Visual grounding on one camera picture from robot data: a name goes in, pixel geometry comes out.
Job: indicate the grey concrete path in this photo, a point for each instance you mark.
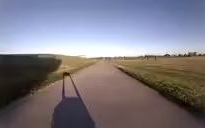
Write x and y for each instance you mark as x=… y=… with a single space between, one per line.
x=123 y=100

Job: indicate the grass verge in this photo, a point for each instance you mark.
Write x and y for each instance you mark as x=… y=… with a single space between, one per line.
x=176 y=73

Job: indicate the green grass field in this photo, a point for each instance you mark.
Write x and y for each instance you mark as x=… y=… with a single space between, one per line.
x=20 y=80

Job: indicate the row of buildings and trees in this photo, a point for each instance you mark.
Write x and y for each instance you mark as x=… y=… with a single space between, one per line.
x=191 y=53

